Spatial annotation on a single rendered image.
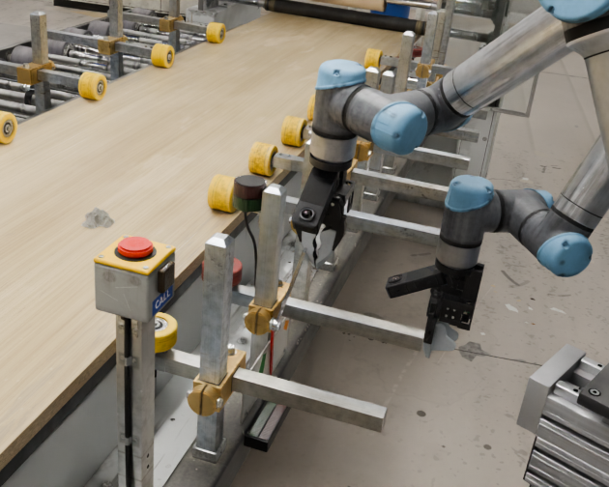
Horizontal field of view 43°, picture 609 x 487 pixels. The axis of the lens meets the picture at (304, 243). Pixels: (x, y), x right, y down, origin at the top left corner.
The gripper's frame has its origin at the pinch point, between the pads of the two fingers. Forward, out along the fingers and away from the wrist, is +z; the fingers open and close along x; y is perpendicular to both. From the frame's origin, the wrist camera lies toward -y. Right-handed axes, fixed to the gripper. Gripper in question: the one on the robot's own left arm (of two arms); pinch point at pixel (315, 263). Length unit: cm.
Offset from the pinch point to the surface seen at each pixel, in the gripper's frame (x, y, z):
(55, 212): 63, 13, 13
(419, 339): -19.8, 7.4, 15.3
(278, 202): 9.0, 4.0, -7.8
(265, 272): 10.1, 2.9, 7.0
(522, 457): -53, 84, 106
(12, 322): 44, -26, 10
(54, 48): 162, 153, 33
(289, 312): 5.7, 6.6, 17.1
